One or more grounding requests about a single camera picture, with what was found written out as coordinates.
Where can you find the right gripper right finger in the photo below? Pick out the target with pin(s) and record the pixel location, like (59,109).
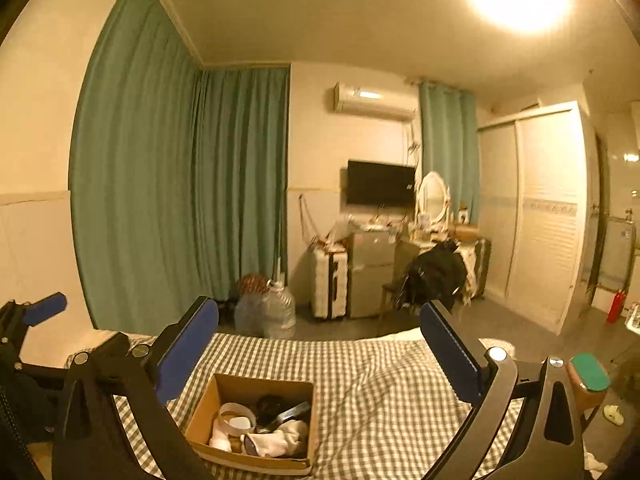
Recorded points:
(460,357)

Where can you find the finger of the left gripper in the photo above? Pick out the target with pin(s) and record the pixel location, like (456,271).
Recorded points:
(44,309)

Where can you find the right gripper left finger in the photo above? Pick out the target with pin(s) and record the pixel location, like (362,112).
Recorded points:
(177,350)

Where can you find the beige tape roll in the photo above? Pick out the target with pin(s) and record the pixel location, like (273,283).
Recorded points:
(236,419)

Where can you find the black wallet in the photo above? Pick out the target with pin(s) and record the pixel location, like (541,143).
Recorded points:
(273,411)

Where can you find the white BOP cream tube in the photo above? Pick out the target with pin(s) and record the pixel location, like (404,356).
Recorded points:
(219,438)

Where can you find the clear water jug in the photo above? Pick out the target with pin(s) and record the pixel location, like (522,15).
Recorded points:
(248,315)
(278,312)

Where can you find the black clothes on chair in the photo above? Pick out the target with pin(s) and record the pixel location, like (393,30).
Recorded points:
(424,282)

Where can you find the brown patterned bag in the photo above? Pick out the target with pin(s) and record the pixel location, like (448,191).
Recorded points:
(252,283)

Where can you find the grey checkered bed cover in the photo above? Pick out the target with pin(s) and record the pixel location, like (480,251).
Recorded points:
(386,409)

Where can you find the cardboard box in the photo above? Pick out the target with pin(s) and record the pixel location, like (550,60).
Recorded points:
(247,391)

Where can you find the green cushioned stool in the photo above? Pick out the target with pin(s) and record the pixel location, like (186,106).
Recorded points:
(590,383)

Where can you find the white sock in box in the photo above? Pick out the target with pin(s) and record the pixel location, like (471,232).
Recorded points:
(287,440)

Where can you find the silver mini fridge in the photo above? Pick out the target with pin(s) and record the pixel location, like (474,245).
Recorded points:
(371,266)

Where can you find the red fire extinguisher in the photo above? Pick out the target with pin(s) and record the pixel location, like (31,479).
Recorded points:
(617,306)

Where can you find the white suitcase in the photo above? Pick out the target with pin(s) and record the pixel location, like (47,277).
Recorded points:
(329,280)

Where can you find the oval white mirror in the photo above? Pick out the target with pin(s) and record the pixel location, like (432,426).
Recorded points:
(432,202)

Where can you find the green curtain left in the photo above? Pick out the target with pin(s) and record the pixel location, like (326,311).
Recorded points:
(177,174)

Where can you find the green curtain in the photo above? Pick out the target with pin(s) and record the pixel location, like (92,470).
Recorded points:
(177,174)
(450,142)

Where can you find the white louvered wardrobe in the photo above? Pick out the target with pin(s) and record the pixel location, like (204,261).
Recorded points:
(539,194)

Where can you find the green curtain right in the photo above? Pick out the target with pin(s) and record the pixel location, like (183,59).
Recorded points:
(450,142)

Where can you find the white air conditioner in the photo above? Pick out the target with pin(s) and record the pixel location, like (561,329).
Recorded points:
(374,103)

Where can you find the wall television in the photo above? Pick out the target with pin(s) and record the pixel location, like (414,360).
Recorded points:
(381,185)

